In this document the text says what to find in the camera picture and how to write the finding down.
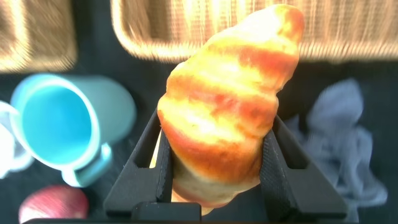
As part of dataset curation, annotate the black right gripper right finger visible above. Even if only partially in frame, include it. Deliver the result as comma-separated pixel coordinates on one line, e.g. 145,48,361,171
259,114,348,222

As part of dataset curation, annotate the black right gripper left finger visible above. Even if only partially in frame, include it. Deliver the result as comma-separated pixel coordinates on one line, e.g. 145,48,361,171
104,108,174,218

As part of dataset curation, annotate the grey cloth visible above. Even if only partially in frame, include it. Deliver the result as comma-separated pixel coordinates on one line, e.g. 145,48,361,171
284,77,389,223

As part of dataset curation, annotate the golden striped croissant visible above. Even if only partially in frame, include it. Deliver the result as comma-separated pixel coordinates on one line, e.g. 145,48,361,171
150,3,305,216

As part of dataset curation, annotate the white plastic lid dish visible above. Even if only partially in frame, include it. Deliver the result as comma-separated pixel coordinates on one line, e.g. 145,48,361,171
0,101,35,180

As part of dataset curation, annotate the red apple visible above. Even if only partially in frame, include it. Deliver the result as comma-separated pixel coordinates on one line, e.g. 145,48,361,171
18,185,90,224

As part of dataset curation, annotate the light blue plastic mug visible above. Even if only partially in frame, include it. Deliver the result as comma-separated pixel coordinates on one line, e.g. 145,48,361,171
9,73,137,188

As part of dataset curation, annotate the wicker basket with brown handles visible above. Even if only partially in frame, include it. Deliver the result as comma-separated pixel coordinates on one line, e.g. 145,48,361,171
110,0,398,65
0,0,78,74

